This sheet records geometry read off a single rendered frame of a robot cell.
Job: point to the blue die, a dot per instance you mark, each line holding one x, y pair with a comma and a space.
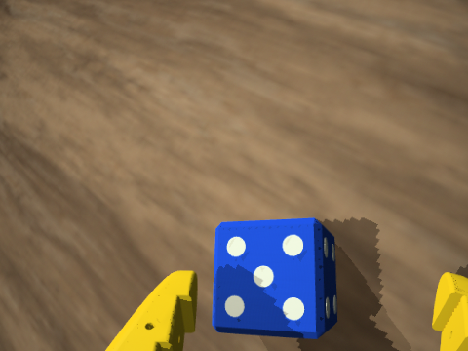
274, 278

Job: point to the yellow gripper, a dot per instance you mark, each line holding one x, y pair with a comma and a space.
169, 312

